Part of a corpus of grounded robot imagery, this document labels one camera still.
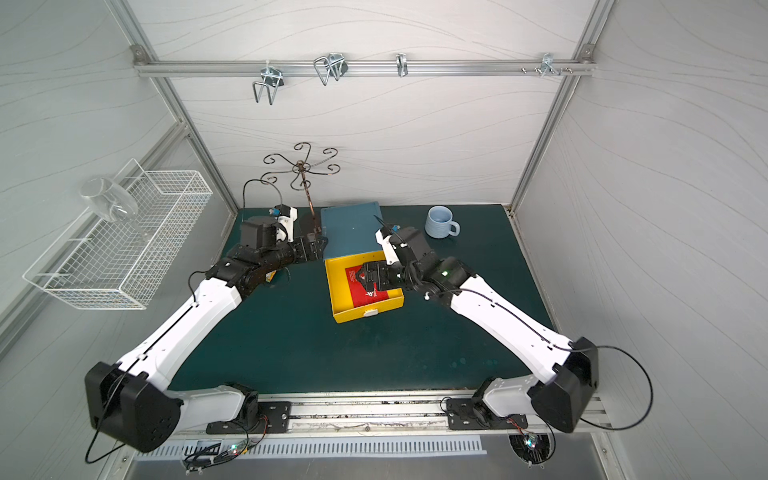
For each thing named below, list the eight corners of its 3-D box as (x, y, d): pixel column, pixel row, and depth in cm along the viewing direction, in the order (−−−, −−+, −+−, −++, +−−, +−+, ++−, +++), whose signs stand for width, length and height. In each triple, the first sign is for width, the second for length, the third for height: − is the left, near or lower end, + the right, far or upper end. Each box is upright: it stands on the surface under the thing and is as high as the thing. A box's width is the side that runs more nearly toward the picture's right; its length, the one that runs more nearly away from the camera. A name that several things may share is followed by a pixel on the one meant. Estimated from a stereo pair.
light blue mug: (425, 240, 113) (427, 226, 107) (423, 220, 120) (425, 205, 114) (457, 241, 113) (461, 226, 107) (453, 220, 120) (457, 205, 114)
